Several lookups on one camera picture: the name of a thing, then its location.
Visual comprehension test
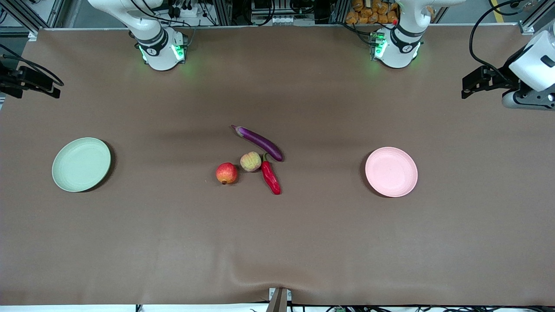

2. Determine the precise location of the pile of orange toy food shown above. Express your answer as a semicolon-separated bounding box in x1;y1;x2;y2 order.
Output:
346;0;398;25

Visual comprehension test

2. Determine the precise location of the red chili pepper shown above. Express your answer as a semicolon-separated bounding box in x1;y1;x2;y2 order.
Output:
260;153;282;195

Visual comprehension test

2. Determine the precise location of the purple eggplant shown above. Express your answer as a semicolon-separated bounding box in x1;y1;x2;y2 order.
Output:
231;125;284;163

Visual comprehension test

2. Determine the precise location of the red pomegranate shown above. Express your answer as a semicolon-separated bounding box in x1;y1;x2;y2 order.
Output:
215;162;238;185

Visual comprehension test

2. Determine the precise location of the light green round plate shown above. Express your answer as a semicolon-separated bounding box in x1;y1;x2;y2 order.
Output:
52;137;112;193

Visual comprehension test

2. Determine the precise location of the metal table edge bracket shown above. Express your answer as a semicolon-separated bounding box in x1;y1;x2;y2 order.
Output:
268;287;293;312

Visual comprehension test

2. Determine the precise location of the pink round plate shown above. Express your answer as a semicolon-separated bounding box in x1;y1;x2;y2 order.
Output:
365;146;418;198

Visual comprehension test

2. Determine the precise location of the yellow pink peach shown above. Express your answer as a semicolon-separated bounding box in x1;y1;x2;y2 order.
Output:
240;151;262;172

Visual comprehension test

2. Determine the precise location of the white power strip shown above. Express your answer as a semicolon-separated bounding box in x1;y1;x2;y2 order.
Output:
171;3;200;19

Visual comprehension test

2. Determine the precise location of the aluminium frame post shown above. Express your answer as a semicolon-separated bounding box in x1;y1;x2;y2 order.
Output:
518;0;555;35
0;0;65;42

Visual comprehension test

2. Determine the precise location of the brown table mat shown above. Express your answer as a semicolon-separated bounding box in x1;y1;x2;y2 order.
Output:
0;24;555;306

